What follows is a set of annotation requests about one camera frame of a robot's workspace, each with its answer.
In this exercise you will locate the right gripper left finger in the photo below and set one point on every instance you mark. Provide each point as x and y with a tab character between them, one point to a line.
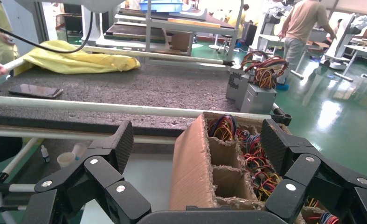
103	173

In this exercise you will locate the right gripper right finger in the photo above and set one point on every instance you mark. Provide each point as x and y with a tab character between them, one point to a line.
297	160

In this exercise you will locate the black pipe connector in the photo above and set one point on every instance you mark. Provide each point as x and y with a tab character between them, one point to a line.
283	119
228	63

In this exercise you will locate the small white dropper bottle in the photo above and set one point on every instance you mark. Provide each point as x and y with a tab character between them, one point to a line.
45	156

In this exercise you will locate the brown cardboard divider box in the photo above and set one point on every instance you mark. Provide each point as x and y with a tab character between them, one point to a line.
192	173

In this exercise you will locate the black smartphone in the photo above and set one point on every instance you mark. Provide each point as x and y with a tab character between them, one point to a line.
36	91

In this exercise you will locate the yellow cloth bag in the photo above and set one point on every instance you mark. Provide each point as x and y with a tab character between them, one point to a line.
78	63

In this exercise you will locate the white work table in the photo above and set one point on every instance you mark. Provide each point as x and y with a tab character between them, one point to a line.
362	51

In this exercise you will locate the black round stool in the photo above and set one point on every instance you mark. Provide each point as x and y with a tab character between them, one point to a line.
227	37

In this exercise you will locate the person in beige shirt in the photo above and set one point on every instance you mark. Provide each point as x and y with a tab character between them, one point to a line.
303	18

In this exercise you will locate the small brown cardboard box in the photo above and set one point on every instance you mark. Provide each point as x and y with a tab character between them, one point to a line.
180	42

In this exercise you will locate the person in yellow shirt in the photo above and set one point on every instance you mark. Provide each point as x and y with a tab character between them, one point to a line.
237	20

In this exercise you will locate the grey metal workbench rack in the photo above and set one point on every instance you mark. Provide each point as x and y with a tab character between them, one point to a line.
186	29

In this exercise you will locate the grey overhead machine part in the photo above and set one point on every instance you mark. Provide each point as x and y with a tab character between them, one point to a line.
103	4

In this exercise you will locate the blue plastic tray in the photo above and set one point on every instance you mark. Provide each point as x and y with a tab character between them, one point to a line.
161	6

